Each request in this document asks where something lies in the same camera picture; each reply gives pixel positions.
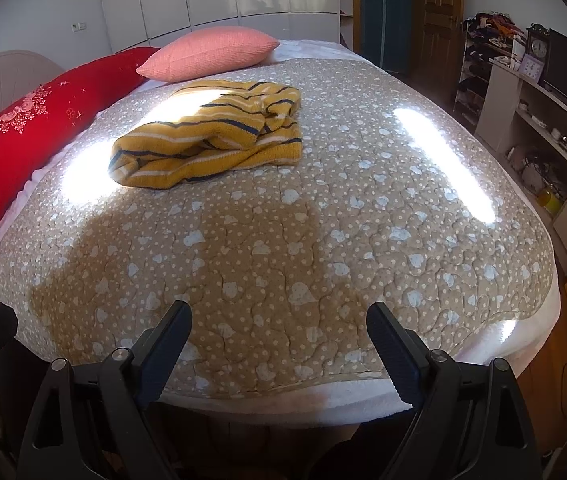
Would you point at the white television cabinet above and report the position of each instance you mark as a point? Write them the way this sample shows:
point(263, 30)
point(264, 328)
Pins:
point(498, 105)

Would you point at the pale rounded headboard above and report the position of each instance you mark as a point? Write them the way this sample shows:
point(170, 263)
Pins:
point(3, 67)

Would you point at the beige dotted quilt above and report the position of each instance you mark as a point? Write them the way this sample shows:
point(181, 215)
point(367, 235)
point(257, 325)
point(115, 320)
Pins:
point(288, 235)

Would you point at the pink square pillow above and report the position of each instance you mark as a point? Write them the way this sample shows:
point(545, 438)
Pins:
point(208, 52)

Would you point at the small purple clock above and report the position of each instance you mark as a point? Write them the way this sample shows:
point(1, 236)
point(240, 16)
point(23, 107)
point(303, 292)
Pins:
point(532, 69)

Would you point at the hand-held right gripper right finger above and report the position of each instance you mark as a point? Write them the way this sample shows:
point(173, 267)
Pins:
point(397, 355)

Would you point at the dark framed table clock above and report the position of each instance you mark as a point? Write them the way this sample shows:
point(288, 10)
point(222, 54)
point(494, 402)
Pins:
point(539, 46)

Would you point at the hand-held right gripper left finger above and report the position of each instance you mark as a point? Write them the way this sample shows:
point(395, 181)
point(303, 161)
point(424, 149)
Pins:
point(164, 355)

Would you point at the cluttered shoe rack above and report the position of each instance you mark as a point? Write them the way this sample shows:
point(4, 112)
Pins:
point(478, 60)

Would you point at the yellow striped sweater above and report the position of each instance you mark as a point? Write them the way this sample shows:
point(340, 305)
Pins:
point(188, 145)

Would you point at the red floral long pillow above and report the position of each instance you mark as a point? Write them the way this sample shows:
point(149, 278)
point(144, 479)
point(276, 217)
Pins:
point(38, 125)

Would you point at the yellow plastic bottle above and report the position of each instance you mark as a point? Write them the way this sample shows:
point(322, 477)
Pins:
point(552, 200)

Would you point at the brown wooden door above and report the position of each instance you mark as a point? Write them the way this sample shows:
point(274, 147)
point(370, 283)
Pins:
point(438, 10)

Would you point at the white wall socket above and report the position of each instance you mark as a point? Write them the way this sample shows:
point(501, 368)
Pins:
point(78, 26)

